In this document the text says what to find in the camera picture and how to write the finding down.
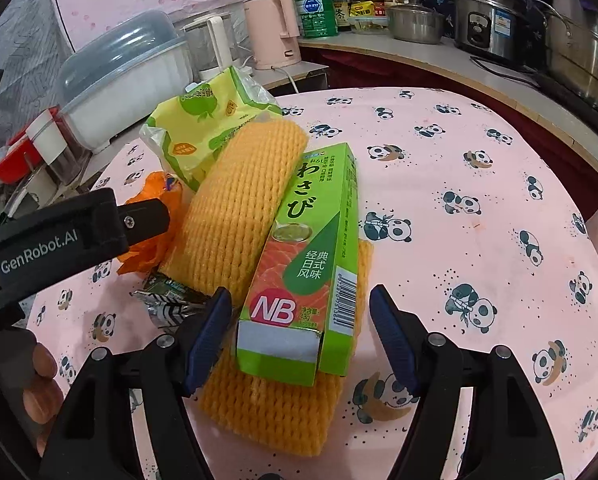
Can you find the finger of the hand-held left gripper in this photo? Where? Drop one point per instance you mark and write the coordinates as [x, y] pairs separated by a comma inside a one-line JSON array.
[[146, 222]]

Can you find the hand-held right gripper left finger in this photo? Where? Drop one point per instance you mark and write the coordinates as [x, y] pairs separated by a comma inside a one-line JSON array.
[[206, 345]]

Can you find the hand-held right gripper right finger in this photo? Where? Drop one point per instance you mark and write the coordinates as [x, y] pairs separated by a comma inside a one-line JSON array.
[[394, 345]]

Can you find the orange wrapper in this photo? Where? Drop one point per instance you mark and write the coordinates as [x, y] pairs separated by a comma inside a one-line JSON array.
[[144, 261]]

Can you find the orange foam net sleeve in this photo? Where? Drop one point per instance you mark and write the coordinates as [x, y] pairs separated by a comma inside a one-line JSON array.
[[239, 200]]

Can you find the green cardboard box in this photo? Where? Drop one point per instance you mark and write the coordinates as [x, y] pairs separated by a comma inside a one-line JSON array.
[[304, 240]]

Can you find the person's left hand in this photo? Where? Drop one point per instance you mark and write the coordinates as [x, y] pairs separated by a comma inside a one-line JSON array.
[[41, 400]]

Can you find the silver striped wrapper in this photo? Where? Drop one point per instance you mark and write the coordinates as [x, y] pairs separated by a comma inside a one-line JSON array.
[[169, 300]]

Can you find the red and white container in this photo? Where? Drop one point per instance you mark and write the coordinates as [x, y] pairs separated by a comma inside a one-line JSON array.
[[9, 165]]

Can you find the green and yellow snack packet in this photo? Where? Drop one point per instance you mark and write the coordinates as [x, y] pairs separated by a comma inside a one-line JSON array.
[[199, 125]]

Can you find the pink panda print tablecloth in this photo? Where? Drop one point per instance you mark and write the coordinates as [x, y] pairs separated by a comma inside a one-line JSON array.
[[479, 260]]

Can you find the white container grey lid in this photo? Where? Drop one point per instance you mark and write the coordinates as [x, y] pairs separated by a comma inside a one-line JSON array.
[[124, 90]]

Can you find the white electric jug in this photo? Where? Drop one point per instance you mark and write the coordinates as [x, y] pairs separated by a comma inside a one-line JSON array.
[[216, 45]]

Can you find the pink electric kettle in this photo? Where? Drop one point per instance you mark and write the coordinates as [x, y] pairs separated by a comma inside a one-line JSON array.
[[271, 30]]

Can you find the green canister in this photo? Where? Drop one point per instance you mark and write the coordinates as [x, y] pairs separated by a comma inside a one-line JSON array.
[[314, 15]]

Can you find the dark sauce bottle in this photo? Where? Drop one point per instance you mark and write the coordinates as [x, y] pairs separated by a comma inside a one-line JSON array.
[[340, 10]]

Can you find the yellow labelled jar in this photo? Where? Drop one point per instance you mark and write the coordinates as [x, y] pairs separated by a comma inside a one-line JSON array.
[[364, 11]]

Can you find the black induction cooktop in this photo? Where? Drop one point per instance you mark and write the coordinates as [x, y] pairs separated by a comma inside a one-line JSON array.
[[579, 102]]

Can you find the small steel pot with lid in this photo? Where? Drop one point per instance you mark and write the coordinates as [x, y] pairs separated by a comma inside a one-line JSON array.
[[414, 25]]

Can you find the steel rice cooker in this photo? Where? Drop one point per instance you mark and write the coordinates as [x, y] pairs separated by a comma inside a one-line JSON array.
[[489, 25]]

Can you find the large steel steamer pot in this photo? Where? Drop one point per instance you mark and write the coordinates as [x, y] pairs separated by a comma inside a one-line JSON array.
[[579, 60]]

